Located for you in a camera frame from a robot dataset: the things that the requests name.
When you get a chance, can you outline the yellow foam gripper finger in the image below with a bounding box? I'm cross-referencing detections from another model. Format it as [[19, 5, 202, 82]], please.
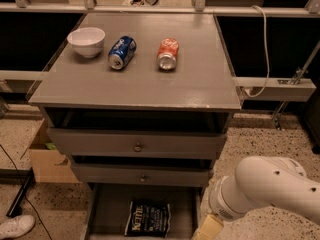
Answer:
[[191, 215, 224, 240]]

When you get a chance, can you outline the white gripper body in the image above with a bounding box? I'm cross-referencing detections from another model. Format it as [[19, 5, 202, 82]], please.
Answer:
[[208, 176, 244, 222]]

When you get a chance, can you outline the blue Kettle chip bag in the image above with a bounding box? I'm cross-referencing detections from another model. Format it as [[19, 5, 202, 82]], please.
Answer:
[[124, 199, 171, 238]]

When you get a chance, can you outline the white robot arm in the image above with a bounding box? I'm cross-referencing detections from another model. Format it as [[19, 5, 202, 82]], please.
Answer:
[[191, 156, 320, 240]]

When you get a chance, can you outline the grey middle drawer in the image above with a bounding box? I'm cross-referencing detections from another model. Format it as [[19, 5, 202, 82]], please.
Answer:
[[71, 156, 211, 188]]

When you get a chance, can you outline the grey drawer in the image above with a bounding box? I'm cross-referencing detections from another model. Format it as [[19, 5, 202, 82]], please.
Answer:
[[80, 184, 201, 240], [71, 156, 211, 188], [48, 109, 226, 159]]

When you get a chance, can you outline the grey bottom drawer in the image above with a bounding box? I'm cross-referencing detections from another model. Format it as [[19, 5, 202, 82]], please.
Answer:
[[80, 184, 201, 240]]

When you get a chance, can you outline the grey drawer cabinet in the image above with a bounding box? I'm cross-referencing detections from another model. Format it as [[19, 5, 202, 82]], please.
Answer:
[[30, 13, 241, 240]]

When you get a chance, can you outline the grey top drawer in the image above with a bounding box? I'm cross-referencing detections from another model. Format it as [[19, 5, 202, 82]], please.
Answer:
[[48, 109, 226, 159]]

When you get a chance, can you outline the orange soda can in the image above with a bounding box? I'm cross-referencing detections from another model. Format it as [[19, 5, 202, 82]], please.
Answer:
[[157, 38, 179, 70]]

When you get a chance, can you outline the cardboard box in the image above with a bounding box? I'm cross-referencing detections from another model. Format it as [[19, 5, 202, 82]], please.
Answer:
[[28, 121, 79, 183]]

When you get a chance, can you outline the blue soda can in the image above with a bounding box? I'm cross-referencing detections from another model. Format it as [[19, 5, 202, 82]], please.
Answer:
[[108, 36, 137, 70]]

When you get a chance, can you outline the white sneaker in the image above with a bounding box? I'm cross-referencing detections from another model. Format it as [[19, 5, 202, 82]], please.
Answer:
[[0, 215, 35, 240]]

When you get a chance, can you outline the white ceramic bowl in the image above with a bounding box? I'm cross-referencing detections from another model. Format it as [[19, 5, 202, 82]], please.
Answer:
[[67, 27, 105, 58]]

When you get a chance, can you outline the black floor bar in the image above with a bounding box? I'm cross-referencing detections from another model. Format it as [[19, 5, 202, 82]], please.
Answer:
[[6, 169, 34, 218]]

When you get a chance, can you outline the metal railing frame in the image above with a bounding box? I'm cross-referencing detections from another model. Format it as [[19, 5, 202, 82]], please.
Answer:
[[1, 6, 316, 131]]

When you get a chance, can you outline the white cable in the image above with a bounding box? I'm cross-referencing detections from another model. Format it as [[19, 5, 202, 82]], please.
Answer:
[[243, 4, 271, 99]]

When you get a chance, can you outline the black floor cable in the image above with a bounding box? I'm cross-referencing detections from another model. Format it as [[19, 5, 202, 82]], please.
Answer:
[[0, 143, 54, 240]]

